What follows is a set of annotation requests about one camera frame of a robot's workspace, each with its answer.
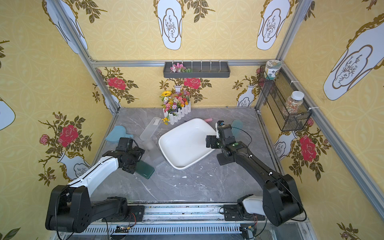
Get teal translucent pencil case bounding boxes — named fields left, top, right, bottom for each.
left=231, top=120, right=244, bottom=138

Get dark green pencil case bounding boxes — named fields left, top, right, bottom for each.
left=136, top=161, right=155, bottom=180

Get black pencil case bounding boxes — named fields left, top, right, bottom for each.
left=217, top=153, right=235, bottom=166

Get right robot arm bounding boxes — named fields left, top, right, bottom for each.
left=206, top=121, right=306, bottom=227

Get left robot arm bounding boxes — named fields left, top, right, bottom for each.
left=45, top=138, right=145, bottom=233

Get clear plastic pencil case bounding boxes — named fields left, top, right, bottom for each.
left=140, top=117, right=162, bottom=141

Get white storage box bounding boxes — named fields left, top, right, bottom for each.
left=159, top=118, right=216, bottom=170

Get flower pot with white fence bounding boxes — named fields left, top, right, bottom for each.
left=160, top=90, right=192, bottom=125

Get left circuit board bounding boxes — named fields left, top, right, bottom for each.
left=115, top=225, right=131, bottom=234

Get circuit board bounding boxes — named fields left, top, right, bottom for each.
left=241, top=228, right=255, bottom=240
left=115, top=225, right=131, bottom=234

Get clear jar white lid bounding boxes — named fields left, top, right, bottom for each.
left=284, top=91, right=305, bottom=116

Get pink flowers on shelf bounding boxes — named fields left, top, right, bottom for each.
left=170, top=63, right=192, bottom=73

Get jar with patterned label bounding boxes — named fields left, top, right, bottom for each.
left=264, top=60, right=283, bottom=80

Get right circuit board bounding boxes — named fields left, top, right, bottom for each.
left=241, top=228, right=255, bottom=240

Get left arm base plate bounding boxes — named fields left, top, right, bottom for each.
left=102, top=205, right=145, bottom=223

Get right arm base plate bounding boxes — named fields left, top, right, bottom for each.
left=220, top=205, right=266, bottom=222

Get black wire basket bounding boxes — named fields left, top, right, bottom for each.
left=255, top=66, right=312, bottom=132

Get grey wall shelf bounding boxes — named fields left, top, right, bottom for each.
left=163, top=61, right=231, bottom=79

